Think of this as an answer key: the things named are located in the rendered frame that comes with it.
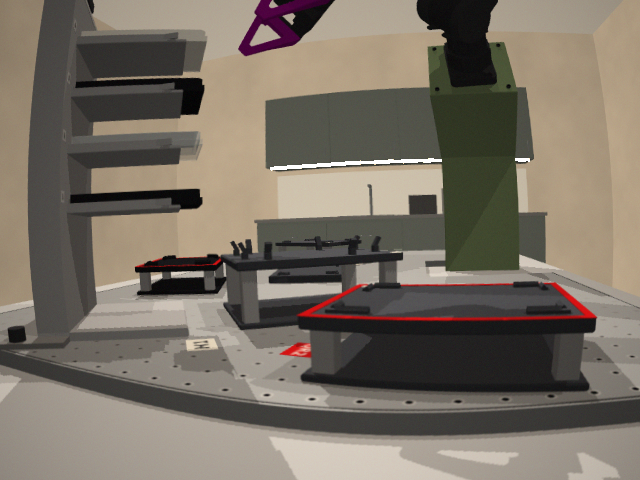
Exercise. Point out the white well plate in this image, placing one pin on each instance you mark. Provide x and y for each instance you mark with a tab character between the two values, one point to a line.
190	141

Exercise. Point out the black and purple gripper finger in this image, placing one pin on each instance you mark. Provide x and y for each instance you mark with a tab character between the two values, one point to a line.
264	12
288	37

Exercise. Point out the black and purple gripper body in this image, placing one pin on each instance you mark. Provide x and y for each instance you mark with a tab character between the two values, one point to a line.
306	19

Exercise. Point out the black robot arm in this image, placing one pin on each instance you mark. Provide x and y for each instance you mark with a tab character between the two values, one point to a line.
467	21

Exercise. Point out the black cylinder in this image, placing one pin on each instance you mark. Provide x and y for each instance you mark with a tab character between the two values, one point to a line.
16	334

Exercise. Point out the grey shelf rack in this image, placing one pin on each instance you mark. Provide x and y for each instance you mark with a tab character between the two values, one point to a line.
60	232

